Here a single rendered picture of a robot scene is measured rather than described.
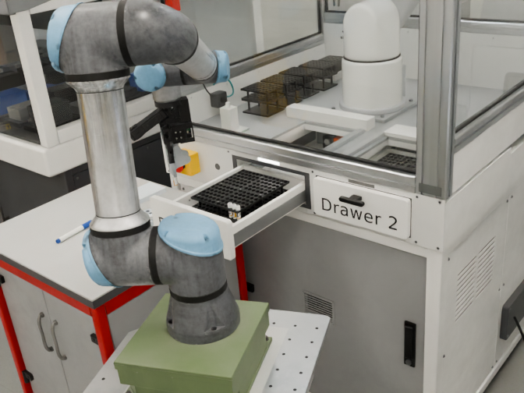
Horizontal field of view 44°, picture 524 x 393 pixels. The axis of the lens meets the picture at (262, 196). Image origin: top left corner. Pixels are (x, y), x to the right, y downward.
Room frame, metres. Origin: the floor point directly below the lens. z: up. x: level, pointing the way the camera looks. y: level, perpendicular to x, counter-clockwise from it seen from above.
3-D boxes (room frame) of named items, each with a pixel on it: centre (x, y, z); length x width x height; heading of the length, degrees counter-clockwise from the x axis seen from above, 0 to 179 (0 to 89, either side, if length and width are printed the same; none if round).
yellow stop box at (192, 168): (1.95, 0.23, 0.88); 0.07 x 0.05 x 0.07; 48
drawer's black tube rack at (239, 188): (1.66, 0.06, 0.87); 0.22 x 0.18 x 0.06; 138
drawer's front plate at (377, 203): (1.53, -0.26, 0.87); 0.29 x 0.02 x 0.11; 48
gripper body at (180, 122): (1.64, 0.21, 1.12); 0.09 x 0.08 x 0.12; 102
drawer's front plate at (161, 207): (1.51, 0.19, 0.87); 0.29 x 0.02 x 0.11; 48
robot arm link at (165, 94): (1.64, 0.22, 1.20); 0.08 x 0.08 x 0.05
